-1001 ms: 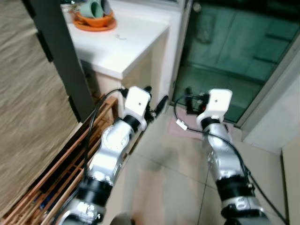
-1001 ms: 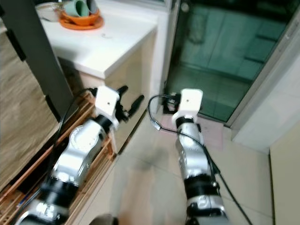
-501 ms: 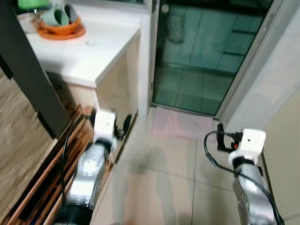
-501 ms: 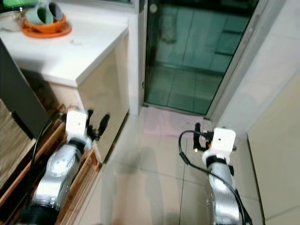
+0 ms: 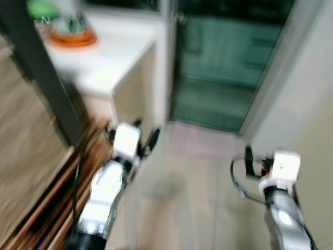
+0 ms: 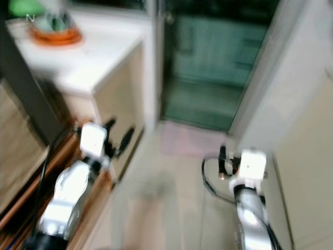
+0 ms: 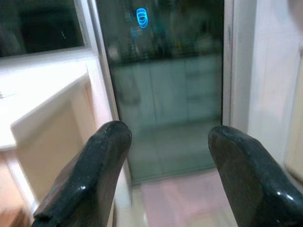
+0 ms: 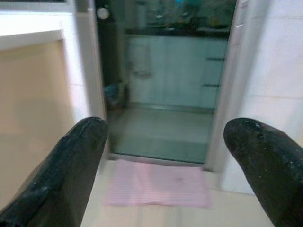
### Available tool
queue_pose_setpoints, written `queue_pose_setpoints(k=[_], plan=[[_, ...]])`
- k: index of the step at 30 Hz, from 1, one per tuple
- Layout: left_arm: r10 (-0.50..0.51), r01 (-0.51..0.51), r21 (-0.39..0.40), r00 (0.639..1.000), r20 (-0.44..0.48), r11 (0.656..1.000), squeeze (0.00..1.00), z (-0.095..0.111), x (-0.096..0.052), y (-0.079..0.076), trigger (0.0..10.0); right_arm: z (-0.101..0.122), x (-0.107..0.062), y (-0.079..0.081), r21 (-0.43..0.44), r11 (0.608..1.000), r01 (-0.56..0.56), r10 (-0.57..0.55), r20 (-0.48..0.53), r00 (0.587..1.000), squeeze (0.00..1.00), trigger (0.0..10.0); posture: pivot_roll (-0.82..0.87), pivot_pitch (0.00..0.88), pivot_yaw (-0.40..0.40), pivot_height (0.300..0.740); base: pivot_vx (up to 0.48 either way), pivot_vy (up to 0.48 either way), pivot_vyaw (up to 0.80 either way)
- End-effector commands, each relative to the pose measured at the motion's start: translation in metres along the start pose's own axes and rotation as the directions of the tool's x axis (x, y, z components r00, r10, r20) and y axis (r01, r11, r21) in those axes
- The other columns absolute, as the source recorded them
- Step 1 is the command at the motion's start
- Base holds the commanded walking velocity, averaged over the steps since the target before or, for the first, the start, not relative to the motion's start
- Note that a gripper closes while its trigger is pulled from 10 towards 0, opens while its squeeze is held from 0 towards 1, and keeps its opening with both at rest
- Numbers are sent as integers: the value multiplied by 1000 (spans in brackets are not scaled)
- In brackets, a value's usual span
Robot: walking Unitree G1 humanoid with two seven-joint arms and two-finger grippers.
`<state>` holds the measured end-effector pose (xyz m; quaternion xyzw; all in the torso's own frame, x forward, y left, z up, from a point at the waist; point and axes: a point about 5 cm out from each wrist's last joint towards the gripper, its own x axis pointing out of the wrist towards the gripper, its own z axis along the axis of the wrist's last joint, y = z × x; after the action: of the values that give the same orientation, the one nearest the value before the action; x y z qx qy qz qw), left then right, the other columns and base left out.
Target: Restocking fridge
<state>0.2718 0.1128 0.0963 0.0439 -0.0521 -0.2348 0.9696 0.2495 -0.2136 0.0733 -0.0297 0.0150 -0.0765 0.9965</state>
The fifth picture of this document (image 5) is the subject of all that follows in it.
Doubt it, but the pink floor mat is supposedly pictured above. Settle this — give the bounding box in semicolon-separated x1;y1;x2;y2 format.
168;121;246;160

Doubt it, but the white side counter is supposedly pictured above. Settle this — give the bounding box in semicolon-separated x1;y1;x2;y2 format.
43;11;171;133

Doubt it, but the glass sliding door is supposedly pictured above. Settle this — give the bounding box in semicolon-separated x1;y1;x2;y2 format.
168;0;298;134

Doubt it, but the orange bowl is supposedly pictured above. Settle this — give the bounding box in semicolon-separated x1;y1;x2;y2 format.
44;13;99;49

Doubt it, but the green plastic item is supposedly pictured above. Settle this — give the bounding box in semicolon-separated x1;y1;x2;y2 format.
26;0;61;21

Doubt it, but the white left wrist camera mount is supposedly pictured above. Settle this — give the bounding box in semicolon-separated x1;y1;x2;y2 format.
111;123;143;160

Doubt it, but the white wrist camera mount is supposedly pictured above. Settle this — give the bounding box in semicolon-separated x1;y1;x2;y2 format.
111;123;143;160
258;150;302;191

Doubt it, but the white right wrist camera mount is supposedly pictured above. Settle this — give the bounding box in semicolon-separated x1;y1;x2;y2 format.
258;150;302;191

